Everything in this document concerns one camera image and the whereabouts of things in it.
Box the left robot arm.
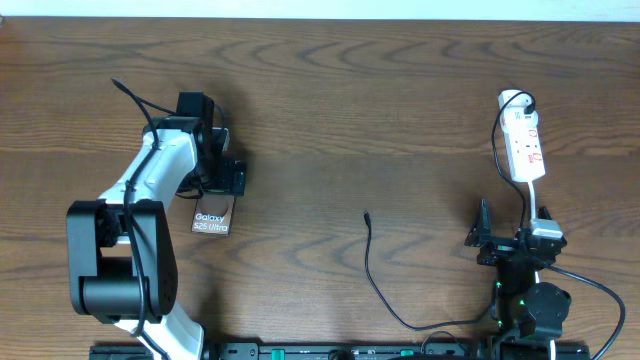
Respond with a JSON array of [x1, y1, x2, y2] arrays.
[[66, 116, 245, 359]]

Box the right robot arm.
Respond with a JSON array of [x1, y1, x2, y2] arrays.
[[465, 201, 571, 344]]

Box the white USB charger adapter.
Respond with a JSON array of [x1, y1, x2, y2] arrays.
[[498, 89, 539, 131]]

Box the white power strip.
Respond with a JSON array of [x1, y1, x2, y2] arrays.
[[499, 118, 546, 183]]

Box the white power strip cord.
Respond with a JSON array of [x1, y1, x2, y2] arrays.
[[527, 180, 557, 360]]

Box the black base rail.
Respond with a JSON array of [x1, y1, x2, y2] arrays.
[[88, 341, 591, 360]]

